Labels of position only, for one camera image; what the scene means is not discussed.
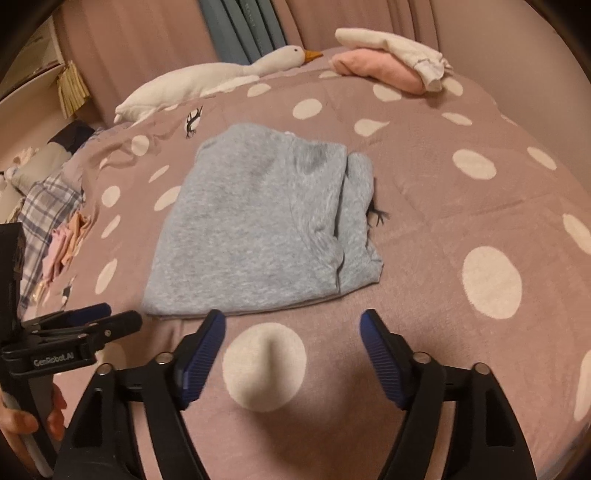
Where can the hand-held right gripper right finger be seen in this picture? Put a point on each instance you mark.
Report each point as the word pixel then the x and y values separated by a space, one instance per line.
pixel 381 355

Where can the stack of pink cloths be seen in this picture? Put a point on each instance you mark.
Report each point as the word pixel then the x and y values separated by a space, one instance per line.
pixel 67 244

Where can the grey sweatshirt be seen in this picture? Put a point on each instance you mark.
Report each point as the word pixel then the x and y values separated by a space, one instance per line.
pixel 249 221

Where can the pink polka dot blanket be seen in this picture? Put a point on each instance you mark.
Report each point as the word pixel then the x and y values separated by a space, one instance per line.
pixel 438 207

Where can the pink curtain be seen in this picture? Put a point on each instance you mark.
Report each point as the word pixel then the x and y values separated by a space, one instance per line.
pixel 138 41

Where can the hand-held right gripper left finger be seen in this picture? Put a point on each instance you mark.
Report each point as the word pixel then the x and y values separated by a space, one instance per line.
pixel 205 355

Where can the person's left hand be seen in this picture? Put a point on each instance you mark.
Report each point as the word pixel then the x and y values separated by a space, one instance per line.
pixel 18 422

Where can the plaid cloth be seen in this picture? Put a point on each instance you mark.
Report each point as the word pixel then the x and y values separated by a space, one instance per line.
pixel 46 207

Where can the white goose plush toy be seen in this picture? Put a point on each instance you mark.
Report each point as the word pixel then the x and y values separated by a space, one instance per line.
pixel 184 83

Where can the grey pillow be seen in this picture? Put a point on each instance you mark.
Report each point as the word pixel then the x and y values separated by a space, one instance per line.
pixel 39 166

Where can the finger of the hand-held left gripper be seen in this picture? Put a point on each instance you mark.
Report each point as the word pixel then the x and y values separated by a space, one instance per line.
pixel 83 314
pixel 120 325

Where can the white folded garment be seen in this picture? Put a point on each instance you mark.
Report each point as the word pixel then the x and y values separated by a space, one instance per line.
pixel 406 50

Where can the pink folded garment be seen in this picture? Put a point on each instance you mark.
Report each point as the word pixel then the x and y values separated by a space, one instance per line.
pixel 374 67

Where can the teal curtain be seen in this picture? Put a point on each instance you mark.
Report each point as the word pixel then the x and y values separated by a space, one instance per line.
pixel 235 27

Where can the straw tassel ornament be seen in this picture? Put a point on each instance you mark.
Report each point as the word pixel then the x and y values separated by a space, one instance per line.
pixel 74 90

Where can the dark cloth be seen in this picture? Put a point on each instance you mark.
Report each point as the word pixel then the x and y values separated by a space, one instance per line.
pixel 74 136

